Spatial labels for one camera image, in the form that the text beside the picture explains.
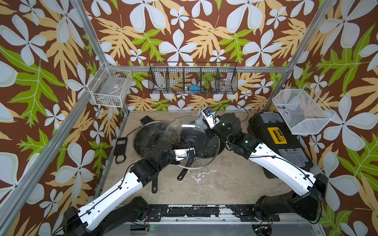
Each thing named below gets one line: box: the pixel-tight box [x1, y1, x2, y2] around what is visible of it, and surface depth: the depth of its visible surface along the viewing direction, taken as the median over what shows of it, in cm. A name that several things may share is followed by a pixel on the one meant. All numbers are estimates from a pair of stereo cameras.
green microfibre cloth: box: [194, 108, 207, 134], surface depth 72 cm
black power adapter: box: [113, 137, 128, 156], surface depth 100 cm
